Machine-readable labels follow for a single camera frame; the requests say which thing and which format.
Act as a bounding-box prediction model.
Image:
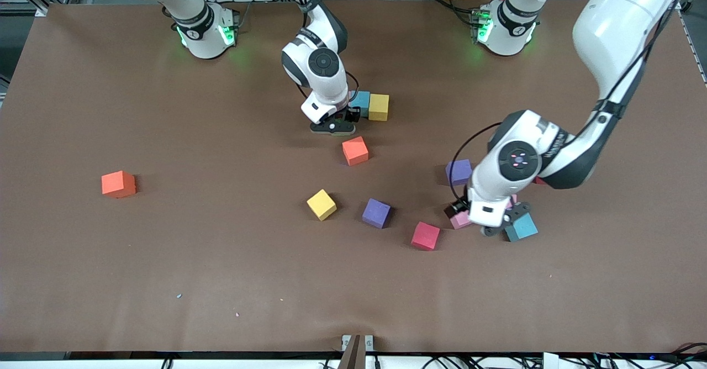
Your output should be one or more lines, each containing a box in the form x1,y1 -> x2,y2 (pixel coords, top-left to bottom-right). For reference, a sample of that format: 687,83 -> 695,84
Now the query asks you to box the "aluminium table edge rail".
677,9 -> 707,87

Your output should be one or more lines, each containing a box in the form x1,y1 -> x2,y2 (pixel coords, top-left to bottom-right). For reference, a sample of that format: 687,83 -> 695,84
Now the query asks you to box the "cyan foam cube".
504,213 -> 539,243
349,91 -> 371,118

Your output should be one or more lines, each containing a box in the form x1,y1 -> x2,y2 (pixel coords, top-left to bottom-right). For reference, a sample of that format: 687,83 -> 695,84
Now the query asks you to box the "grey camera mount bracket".
341,334 -> 374,369

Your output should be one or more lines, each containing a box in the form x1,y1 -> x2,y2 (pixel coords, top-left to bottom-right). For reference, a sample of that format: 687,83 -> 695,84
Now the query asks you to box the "purple foam cube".
362,198 -> 392,229
446,159 -> 474,186

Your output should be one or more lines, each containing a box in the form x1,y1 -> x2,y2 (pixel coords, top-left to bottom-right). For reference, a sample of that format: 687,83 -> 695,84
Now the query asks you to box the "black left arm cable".
449,123 -> 503,205

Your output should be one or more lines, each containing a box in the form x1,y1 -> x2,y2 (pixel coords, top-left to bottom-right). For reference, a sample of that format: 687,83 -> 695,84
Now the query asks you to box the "orange foam cube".
101,171 -> 137,199
341,136 -> 370,167

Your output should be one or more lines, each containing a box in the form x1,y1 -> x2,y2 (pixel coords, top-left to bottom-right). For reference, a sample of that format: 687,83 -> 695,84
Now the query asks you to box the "yellow foam cube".
368,94 -> 390,122
307,189 -> 338,222

